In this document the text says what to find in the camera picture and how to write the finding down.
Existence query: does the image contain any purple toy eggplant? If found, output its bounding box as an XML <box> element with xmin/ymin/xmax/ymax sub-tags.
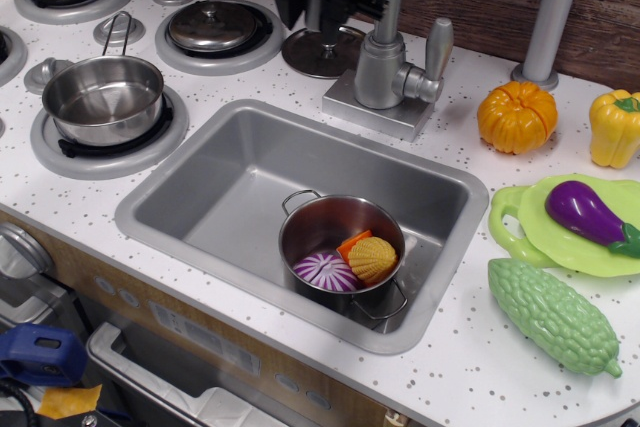
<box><xmin>545</xmin><ymin>180</ymin><xmax>639</xmax><ymax>259</ymax></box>

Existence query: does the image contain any orange toy carrot piece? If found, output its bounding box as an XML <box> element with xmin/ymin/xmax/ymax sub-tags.
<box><xmin>336</xmin><ymin>229</ymin><xmax>373</xmax><ymax>262</ymax></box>

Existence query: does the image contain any purple white toy onion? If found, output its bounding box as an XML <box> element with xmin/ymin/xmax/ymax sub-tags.
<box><xmin>293</xmin><ymin>252</ymin><xmax>362</xmax><ymax>292</ymax></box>

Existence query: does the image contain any dark steel lid on counter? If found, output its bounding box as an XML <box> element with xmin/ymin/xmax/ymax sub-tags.
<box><xmin>281</xmin><ymin>26</ymin><xmax>365</xmax><ymax>79</ymax></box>

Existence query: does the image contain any yellow tape piece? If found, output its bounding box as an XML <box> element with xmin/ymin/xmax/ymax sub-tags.
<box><xmin>37</xmin><ymin>384</ymin><xmax>103</xmax><ymax>420</ymax></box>

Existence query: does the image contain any front stove burner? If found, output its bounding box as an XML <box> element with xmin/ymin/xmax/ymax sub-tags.
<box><xmin>30</xmin><ymin>87</ymin><xmax>189</xmax><ymax>180</ymax></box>

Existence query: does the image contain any grey support pole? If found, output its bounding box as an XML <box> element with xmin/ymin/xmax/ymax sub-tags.
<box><xmin>511</xmin><ymin>0</ymin><xmax>573</xmax><ymax>91</ymax></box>

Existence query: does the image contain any yellow toy shell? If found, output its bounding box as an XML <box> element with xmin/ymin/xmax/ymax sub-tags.
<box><xmin>348</xmin><ymin>237</ymin><xmax>398</xmax><ymax>285</ymax></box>

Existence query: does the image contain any blue clamp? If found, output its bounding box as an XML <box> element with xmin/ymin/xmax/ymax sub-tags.
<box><xmin>1</xmin><ymin>323</ymin><xmax>88</xmax><ymax>387</ymax></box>

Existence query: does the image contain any toy oven door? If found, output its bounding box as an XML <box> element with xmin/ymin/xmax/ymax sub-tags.
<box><xmin>87</xmin><ymin>322</ymin><xmax>308</xmax><ymax>426</ymax></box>

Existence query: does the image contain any silver toy faucet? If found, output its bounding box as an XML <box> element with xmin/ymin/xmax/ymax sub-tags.
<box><xmin>322</xmin><ymin>0</ymin><xmax>454</xmax><ymax>142</ymax></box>

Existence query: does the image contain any steel pot with handles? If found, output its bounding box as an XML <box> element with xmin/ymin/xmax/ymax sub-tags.
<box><xmin>279</xmin><ymin>191</ymin><xmax>408</xmax><ymax>321</ymax></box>

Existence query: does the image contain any grey oven knob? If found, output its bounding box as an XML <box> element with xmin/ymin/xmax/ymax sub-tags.
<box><xmin>1</xmin><ymin>222</ymin><xmax>54</xmax><ymax>280</ymax></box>

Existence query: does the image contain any grey sink basin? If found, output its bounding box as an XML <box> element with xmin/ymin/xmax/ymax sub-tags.
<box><xmin>115</xmin><ymin>99</ymin><xmax>489</xmax><ymax>354</ymax></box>

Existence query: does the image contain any green toy bitter gourd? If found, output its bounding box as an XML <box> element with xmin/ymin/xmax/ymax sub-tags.
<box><xmin>488</xmin><ymin>258</ymin><xmax>622</xmax><ymax>378</ymax></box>

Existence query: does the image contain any grey stove knob front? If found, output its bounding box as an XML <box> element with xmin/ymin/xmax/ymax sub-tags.
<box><xmin>24</xmin><ymin>57</ymin><xmax>72</xmax><ymax>95</ymax></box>

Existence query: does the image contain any orange toy pumpkin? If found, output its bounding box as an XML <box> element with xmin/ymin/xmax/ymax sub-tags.
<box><xmin>477</xmin><ymin>81</ymin><xmax>558</xmax><ymax>155</ymax></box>

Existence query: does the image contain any middle stove burner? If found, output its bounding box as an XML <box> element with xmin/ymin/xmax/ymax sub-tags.
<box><xmin>155</xmin><ymin>0</ymin><xmax>284</xmax><ymax>76</ymax></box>

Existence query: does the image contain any yellow toy bell pepper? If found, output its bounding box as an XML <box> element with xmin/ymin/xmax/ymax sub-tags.
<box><xmin>589</xmin><ymin>90</ymin><xmax>639</xmax><ymax>169</ymax></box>

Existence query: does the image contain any far left stove burner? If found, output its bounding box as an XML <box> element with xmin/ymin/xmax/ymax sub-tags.
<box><xmin>0</xmin><ymin>26</ymin><xmax>28</xmax><ymax>86</ymax></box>

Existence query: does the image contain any steel pot lid on burner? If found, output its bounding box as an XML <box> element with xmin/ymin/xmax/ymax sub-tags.
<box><xmin>168</xmin><ymin>0</ymin><xmax>258</xmax><ymax>53</ymax></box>

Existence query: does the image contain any grey stove knob middle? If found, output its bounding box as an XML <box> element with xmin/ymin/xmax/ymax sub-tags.
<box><xmin>93</xmin><ymin>13</ymin><xmax>146</xmax><ymax>47</ymax></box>

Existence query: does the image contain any steel saucepan with handle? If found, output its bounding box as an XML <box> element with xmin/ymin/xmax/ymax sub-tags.
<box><xmin>41</xmin><ymin>10</ymin><xmax>166</xmax><ymax>148</ymax></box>

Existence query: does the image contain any light green toy plate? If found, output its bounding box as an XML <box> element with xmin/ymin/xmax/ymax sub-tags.
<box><xmin>488</xmin><ymin>174</ymin><xmax>639</xmax><ymax>278</ymax></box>

